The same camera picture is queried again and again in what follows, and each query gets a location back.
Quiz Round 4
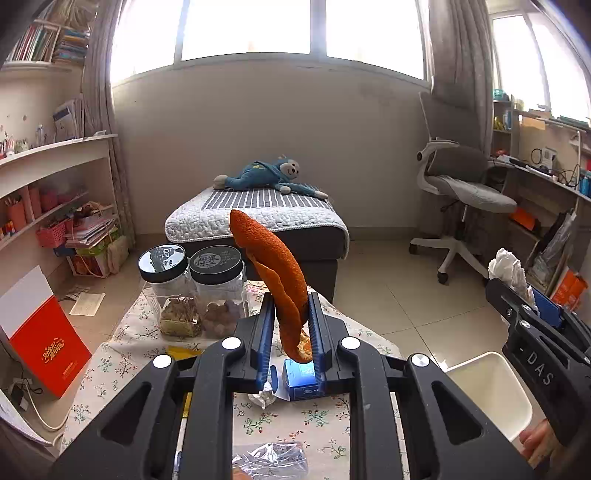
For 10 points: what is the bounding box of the right nut jar black lid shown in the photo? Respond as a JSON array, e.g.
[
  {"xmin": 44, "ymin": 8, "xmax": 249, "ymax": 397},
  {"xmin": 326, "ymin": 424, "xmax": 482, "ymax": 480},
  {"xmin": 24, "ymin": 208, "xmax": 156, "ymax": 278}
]
[{"xmin": 188, "ymin": 244, "xmax": 249, "ymax": 339}]

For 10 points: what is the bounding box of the wooden computer desk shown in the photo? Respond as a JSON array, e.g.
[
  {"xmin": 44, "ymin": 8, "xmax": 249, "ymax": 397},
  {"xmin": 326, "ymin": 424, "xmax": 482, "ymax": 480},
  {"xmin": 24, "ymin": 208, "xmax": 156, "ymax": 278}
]
[{"xmin": 489, "ymin": 100, "xmax": 590, "ymax": 296}]

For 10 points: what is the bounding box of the left nut jar black lid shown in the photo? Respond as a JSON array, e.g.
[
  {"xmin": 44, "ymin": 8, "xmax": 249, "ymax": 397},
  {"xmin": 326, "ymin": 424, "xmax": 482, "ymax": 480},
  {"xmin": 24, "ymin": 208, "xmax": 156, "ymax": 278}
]
[{"xmin": 137, "ymin": 244, "xmax": 204, "ymax": 340}]

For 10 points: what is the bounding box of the orange peel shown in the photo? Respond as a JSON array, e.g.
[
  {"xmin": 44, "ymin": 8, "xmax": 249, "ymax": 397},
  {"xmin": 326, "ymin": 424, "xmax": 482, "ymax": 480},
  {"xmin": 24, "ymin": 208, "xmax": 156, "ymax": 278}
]
[{"xmin": 229, "ymin": 209, "xmax": 312, "ymax": 363}]

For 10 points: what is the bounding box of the orange cardboard box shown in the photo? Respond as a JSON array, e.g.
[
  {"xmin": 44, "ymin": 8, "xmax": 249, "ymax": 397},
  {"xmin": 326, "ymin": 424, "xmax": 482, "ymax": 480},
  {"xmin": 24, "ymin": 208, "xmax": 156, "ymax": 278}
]
[{"xmin": 551, "ymin": 268, "xmax": 589, "ymax": 312}]

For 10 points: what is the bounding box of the nut jar black lid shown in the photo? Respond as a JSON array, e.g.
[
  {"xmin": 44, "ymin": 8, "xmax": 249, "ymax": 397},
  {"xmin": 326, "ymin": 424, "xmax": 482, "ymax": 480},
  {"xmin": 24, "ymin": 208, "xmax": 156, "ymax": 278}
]
[
  {"xmin": 137, "ymin": 244, "xmax": 204, "ymax": 340},
  {"xmin": 188, "ymin": 244, "xmax": 249, "ymax": 339}
]

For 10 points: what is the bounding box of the grey white office chair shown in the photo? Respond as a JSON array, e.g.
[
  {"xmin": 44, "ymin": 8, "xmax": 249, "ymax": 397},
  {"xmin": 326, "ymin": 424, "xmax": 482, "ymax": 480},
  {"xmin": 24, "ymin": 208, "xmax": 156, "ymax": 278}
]
[{"xmin": 409, "ymin": 92, "xmax": 517, "ymax": 285}]

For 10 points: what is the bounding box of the pink storage basket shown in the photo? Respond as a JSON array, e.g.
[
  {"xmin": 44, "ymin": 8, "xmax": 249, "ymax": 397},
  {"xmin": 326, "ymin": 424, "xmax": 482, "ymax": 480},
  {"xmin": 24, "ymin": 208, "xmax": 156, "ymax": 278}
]
[{"xmin": 36, "ymin": 220, "xmax": 69, "ymax": 249}]

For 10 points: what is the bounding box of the white bookshelf unit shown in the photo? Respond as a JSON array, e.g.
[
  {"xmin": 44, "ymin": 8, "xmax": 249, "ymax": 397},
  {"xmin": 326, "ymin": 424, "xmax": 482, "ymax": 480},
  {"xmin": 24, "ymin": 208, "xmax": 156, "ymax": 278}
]
[{"xmin": 1, "ymin": 1, "xmax": 119, "ymax": 291}]

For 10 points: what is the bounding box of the dark ottoman with quilt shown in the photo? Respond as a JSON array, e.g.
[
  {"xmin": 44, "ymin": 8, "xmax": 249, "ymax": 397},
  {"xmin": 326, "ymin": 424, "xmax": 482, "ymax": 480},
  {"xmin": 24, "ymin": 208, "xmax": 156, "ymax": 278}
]
[{"xmin": 164, "ymin": 187, "xmax": 349, "ymax": 300}]

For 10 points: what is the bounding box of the white trash bin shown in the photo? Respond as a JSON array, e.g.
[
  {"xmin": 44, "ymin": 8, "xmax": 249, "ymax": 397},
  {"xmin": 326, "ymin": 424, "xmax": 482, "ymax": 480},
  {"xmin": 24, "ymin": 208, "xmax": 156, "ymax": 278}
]
[{"xmin": 447, "ymin": 351, "xmax": 533, "ymax": 441}]

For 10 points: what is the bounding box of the grey curtain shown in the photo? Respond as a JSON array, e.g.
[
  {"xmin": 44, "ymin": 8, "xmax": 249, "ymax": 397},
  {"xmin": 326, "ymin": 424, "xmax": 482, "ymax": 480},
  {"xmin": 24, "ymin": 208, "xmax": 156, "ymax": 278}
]
[
  {"xmin": 81, "ymin": 0, "xmax": 136, "ymax": 246},
  {"xmin": 429, "ymin": 0, "xmax": 493, "ymax": 153}
]

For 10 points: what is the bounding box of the crushed clear plastic bottle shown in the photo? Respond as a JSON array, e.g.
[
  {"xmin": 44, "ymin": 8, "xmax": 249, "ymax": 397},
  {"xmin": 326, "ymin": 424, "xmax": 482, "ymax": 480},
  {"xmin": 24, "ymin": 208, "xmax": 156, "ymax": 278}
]
[{"xmin": 232, "ymin": 442, "xmax": 308, "ymax": 480}]

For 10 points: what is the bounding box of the gold snack wrapper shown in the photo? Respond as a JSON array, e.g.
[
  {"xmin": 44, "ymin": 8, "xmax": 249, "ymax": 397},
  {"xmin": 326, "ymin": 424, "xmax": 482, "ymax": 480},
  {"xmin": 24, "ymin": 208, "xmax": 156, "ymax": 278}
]
[{"xmin": 166, "ymin": 346, "xmax": 204, "ymax": 419}]

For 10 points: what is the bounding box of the blue small carton box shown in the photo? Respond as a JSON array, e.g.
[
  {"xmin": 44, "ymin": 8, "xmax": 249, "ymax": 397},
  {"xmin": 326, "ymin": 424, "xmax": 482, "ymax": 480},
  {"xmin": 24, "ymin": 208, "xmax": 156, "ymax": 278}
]
[{"xmin": 281, "ymin": 358, "xmax": 322, "ymax": 401}]

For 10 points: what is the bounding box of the blue monkey plush toy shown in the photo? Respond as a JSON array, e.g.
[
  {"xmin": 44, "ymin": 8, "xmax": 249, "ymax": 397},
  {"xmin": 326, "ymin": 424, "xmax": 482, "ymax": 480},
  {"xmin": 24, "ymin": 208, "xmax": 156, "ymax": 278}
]
[{"xmin": 212, "ymin": 156, "xmax": 329, "ymax": 200}]

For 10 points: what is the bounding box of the left grey curtain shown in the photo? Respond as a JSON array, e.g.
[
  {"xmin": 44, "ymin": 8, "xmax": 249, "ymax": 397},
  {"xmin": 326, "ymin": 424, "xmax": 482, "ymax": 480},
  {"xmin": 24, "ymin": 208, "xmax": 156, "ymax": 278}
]
[{"xmin": 81, "ymin": 0, "xmax": 136, "ymax": 246}]

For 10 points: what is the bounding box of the person left hand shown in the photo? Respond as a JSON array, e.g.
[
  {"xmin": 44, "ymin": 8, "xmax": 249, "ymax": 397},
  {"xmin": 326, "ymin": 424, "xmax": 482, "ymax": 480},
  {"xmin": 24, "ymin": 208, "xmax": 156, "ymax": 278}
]
[{"xmin": 232, "ymin": 467, "xmax": 252, "ymax": 480}]

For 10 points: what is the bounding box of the right grey curtain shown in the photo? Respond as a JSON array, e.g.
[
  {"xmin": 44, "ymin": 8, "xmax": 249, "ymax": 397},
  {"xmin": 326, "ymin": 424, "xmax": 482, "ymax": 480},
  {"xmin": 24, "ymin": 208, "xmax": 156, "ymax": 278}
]
[{"xmin": 429, "ymin": 0, "xmax": 493, "ymax": 153}]

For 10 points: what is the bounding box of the floral tablecloth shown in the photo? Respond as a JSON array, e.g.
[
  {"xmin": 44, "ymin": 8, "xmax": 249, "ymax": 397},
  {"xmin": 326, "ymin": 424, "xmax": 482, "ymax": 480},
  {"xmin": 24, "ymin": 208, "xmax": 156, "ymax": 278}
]
[{"xmin": 59, "ymin": 278, "xmax": 412, "ymax": 480}]

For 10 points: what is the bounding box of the red white gift box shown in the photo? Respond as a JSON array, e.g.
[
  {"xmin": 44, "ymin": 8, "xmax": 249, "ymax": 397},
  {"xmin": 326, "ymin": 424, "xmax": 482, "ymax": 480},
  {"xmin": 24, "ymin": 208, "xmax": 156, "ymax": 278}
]
[{"xmin": 1, "ymin": 267, "xmax": 91, "ymax": 398}]

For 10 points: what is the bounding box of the white tissue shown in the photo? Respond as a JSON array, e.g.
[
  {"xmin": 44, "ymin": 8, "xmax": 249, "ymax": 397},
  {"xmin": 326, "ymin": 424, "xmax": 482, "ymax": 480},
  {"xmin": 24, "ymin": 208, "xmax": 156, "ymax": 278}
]
[{"xmin": 488, "ymin": 248, "xmax": 538, "ymax": 311}]

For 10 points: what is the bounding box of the person right hand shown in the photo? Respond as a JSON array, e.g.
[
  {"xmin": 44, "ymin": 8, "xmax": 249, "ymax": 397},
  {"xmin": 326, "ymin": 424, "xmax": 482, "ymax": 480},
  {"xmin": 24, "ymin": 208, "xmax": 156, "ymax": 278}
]
[{"xmin": 519, "ymin": 419, "xmax": 563, "ymax": 468}]

